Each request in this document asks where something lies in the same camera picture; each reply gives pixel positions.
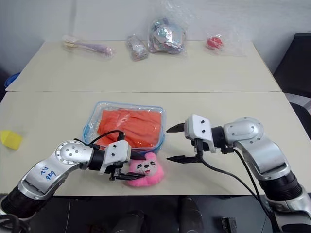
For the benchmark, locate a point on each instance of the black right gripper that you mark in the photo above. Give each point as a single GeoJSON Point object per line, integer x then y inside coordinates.
{"type": "Point", "coordinates": [200, 146]}

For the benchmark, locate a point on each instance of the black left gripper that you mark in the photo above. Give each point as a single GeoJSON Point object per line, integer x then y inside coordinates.
{"type": "Point", "coordinates": [116, 172]}

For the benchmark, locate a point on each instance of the pink plush toy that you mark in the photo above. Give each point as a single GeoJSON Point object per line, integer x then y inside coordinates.
{"type": "Point", "coordinates": [151, 170]}

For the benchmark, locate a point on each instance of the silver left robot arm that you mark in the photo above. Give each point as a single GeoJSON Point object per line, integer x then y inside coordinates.
{"type": "Point", "coordinates": [68, 153]}

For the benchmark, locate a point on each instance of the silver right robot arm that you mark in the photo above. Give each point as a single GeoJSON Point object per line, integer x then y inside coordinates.
{"type": "Point", "coordinates": [245, 131]}

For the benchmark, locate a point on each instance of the orange cloth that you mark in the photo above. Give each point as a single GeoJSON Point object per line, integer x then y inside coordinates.
{"type": "Point", "coordinates": [136, 126]}

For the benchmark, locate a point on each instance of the clear blue-trimmed plastic pouch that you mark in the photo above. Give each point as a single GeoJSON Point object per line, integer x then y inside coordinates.
{"type": "Point", "coordinates": [96, 116]}

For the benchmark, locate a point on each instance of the small black box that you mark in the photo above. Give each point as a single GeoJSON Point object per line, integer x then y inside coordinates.
{"type": "Point", "coordinates": [229, 225]}

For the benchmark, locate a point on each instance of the small holographic packet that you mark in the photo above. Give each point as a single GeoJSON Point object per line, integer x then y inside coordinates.
{"type": "Point", "coordinates": [137, 48]}

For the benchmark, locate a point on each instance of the red round item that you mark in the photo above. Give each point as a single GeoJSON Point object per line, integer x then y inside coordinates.
{"type": "Point", "coordinates": [213, 42]}

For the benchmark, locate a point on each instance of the clear bag of holographic packets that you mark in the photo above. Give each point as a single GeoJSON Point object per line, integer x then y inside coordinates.
{"type": "Point", "coordinates": [165, 36]}

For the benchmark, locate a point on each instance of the clear crinkled plastic bag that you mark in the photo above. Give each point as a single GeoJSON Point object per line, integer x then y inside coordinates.
{"type": "Point", "coordinates": [233, 43]}

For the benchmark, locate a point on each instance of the yellow block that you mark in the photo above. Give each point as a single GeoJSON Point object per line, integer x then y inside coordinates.
{"type": "Point", "coordinates": [11, 140]}

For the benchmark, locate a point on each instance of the grey chair seat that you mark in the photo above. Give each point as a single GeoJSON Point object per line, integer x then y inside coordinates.
{"type": "Point", "coordinates": [301, 109]}

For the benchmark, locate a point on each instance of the purple brush in clear bag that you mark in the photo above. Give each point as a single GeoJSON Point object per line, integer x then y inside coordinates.
{"type": "Point", "coordinates": [92, 46]}

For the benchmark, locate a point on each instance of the black chair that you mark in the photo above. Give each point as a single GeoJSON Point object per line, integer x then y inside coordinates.
{"type": "Point", "coordinates": [295, 63]}

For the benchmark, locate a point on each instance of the blue round object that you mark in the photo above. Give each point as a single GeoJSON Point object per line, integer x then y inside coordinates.
{"type": "Point", "coordinates": [12, 78]}

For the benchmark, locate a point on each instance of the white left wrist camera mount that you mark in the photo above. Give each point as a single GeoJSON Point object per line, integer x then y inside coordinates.
{"type": "Point", "coordinates": [117, 150]}

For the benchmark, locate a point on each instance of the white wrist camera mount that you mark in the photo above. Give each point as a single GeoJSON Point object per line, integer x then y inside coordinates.
{"type": "Point", "coordinates": [200, 128]}
{"type": "Point", "coordinates": [117, 150]}

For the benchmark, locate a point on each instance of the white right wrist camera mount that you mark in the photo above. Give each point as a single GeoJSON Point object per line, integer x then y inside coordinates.
{"type": "Point", "coordinates": [200, 128]}

